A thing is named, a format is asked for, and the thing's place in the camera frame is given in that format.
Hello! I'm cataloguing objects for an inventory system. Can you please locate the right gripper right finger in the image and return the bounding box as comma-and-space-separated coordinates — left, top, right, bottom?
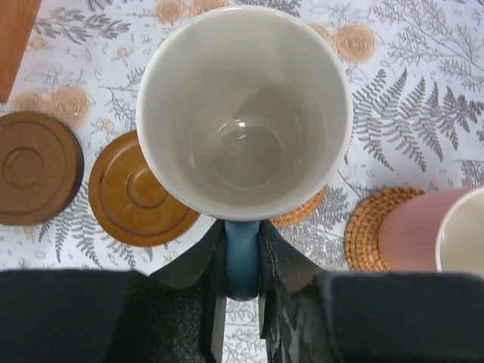
259, 221, 483, 362

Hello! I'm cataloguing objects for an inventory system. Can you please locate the light blue mug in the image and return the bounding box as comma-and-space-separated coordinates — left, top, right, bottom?
136, 5, 352, 300

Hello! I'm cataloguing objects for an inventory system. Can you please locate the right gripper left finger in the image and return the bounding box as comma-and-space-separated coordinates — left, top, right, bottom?
1, 222, 226, 362

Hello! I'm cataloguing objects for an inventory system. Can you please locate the dark brown wooden coaster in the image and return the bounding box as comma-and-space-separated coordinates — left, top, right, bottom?
1, 111, 84, 225

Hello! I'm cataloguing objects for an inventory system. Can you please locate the orange wooden divided box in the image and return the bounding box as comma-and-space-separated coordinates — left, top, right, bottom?
0, 0, 42, 103

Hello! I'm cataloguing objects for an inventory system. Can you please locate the woven rattan coaster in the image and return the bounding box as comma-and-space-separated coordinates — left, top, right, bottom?
271, 187, 326, 227
344, 187, 424, 271

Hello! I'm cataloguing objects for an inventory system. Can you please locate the pink ceramic mug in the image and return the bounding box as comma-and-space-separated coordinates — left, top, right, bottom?
378, 187, 483, 271

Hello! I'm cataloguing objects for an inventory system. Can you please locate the floral tablecloth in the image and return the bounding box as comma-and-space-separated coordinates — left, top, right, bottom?
1, 1, 483, 314

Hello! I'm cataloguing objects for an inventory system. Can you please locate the light brown wooden coaster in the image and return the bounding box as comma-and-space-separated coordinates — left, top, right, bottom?
88, 131, 200, 247

